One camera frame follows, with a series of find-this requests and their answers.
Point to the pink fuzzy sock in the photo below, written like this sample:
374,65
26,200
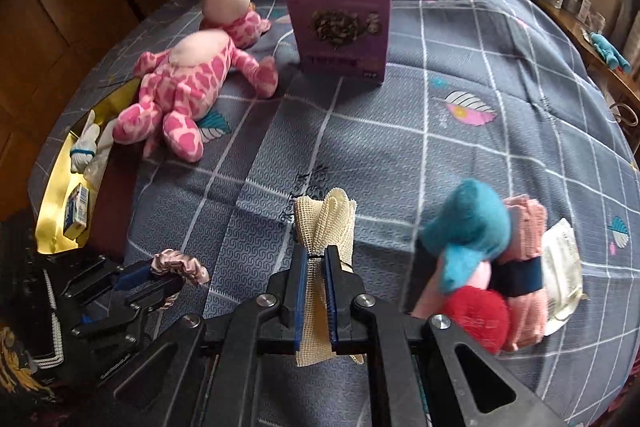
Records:
430,302

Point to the cream mesh cloth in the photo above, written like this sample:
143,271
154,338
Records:
325,217

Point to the gold tin box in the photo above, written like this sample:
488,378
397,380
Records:
55,207

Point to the wooden desk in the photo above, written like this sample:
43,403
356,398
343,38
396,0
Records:
620,89

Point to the blue plush toy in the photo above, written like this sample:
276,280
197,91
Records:
607,52

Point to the white printed plastic packet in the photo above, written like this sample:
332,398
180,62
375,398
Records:
562,267

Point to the red fuzzy sock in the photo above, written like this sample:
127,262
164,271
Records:
475,317

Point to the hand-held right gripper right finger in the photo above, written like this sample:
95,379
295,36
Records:
332,302

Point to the pink towel roll navy band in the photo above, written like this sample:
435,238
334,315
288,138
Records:
525,232

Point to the purple cardboard box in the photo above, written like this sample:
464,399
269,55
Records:
340,32

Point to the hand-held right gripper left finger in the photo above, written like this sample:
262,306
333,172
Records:
300,302

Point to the white knit gloves blue cuff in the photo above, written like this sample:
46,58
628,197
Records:
82,152

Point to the wooden wardrobe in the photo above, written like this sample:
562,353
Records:
75,7

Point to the brown satin scrunchie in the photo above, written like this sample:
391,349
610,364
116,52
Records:
185,264

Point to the pink giraffe plush toy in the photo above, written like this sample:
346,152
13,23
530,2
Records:
185,87

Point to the dark patterned cloth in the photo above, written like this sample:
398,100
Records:
25,307

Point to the blue pocket tissue pack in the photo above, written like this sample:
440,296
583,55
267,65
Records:
77,212

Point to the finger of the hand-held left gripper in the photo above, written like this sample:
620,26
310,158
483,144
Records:
135,274
150,297

